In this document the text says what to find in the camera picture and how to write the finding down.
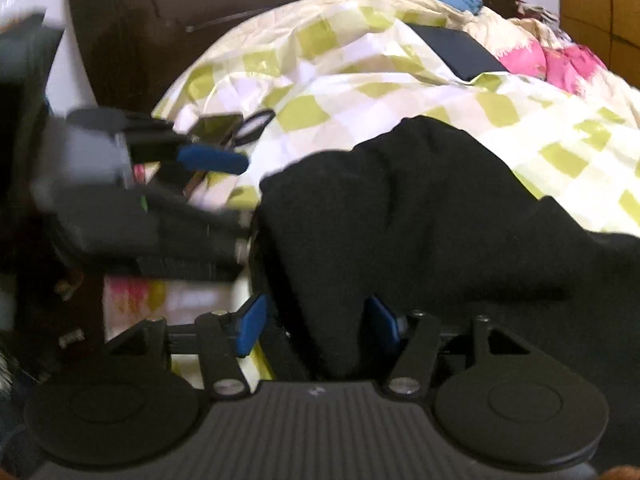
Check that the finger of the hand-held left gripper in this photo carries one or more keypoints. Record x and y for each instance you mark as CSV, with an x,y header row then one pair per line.
x,y
215,158
200,240

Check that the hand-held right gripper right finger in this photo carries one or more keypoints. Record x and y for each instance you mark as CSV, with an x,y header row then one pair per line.
x,y
381,321

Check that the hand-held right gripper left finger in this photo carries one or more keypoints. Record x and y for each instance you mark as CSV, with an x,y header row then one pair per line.
x,y
250,325

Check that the black pants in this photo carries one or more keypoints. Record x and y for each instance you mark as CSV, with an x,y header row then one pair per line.
x,y
425,240

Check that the green checkered bedsheet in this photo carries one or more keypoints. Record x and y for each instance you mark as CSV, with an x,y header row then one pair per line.
x,y
350,80

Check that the dark brown wooden headboard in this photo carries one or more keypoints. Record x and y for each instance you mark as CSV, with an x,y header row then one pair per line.
x,y
140,20

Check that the dark navy folded cloth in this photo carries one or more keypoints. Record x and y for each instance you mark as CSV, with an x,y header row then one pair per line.
x,y
457,52

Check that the pink floral blanket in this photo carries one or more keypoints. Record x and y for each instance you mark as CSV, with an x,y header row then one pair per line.
x,y
555,60

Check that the brown wooden cupboard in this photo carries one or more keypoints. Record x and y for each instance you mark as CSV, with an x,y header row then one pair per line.
x,y
605,5

